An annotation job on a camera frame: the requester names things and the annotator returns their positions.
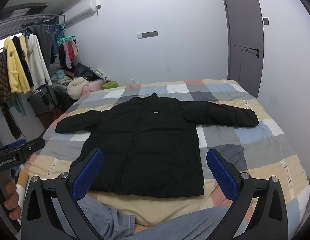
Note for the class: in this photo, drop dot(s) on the white wall air conditioner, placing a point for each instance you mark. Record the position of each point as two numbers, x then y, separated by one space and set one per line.
79 11

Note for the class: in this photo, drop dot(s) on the dark grey suitcase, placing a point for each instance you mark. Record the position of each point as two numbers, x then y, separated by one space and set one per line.
43 100

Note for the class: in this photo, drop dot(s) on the white hanging hoodie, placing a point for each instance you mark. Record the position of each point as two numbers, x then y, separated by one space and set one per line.
36 63

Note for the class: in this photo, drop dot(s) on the grey door-side wall switch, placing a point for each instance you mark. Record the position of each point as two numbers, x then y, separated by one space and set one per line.
266 21

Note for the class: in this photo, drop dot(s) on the cream fluffy blanket pile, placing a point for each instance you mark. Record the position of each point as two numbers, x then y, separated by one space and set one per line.
75 87

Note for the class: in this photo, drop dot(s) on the brown houndstooth hanging coat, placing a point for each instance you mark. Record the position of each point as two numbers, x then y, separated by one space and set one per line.
5 101

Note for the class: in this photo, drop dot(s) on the patchwork checkered bed quilt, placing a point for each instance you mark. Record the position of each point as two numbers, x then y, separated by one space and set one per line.
262 151

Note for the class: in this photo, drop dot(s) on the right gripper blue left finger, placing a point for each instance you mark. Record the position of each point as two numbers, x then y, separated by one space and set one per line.
39 218

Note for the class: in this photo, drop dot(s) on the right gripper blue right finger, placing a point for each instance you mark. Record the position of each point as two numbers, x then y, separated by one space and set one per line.
269 219

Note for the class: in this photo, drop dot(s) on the yellow fleece jacket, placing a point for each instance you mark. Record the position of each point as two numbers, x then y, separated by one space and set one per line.
17 79

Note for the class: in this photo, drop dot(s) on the black puffer jacket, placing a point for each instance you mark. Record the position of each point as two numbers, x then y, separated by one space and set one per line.
150 145

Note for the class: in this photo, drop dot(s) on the person's left hand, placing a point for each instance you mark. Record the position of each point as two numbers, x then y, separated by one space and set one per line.
11 203

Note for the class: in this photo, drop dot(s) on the grey wall switch panel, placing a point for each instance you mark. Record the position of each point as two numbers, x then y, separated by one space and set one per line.
147 34

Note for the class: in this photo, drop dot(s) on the teal clip hanger with laundry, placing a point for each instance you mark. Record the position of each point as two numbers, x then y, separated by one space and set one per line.
67 49

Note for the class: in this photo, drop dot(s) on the green pouch on bed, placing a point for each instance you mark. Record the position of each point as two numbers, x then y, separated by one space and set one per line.
109 85

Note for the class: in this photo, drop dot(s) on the dark grey hanging coat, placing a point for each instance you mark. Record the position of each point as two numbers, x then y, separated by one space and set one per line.
45 40

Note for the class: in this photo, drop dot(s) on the grey room door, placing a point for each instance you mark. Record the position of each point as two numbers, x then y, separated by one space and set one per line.
246 43

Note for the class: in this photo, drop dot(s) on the metal clothes rack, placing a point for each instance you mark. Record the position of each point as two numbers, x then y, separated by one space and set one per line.
15 19

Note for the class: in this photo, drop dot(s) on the blue jeans legs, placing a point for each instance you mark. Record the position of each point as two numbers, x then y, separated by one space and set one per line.
110 223

